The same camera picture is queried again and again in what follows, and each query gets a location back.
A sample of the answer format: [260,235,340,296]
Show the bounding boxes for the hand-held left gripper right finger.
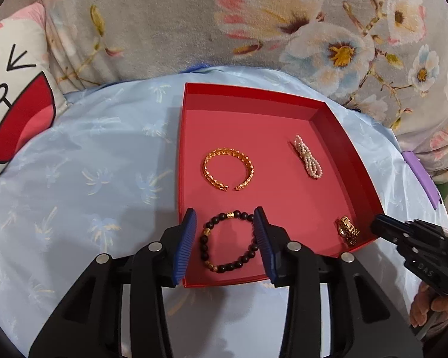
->
[253,206,423,358]

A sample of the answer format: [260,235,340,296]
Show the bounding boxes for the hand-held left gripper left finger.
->
[29,207,198,358]

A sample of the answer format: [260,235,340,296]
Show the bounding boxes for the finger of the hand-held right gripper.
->
[370,214,415,247]

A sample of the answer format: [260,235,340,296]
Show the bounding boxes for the black bead bracelet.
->
[199,211,258,274]

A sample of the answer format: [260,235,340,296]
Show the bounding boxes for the red tray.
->
[178,82,386,288]

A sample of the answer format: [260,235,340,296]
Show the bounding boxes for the person's right hand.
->
[410,281,448,341]

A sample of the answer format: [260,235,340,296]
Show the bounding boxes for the gold wrist watch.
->
[335,215,360,247]

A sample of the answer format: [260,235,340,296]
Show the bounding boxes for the purple plastic object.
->
[402,151,440,210]

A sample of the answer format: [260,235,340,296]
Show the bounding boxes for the gold cuff bangle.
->
[203,148,255,192]

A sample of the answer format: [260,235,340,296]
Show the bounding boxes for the light blue printed cloth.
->
[0,65,448,358]

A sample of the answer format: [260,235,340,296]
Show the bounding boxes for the grey floral blanket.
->
[0,0,448,209]

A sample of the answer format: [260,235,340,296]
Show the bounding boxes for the white cartoon pillow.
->
[0,2,67,188]

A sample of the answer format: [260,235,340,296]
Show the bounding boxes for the white pearl bracelet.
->
[293,135,324,180]

